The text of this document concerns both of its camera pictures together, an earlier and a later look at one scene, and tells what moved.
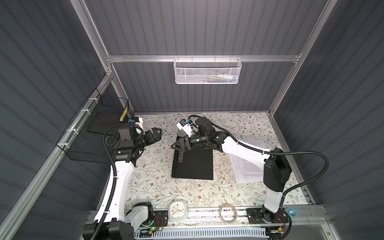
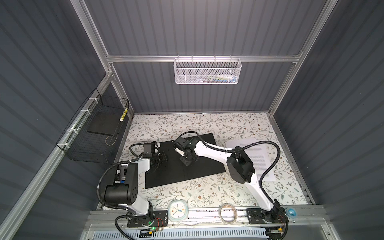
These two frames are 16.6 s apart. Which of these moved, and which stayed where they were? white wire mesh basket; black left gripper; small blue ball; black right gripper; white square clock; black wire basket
Moved: black left gripper; black right gripper
Stayed: black wire basket; small blue ball; white wire mesh basket; white square clock
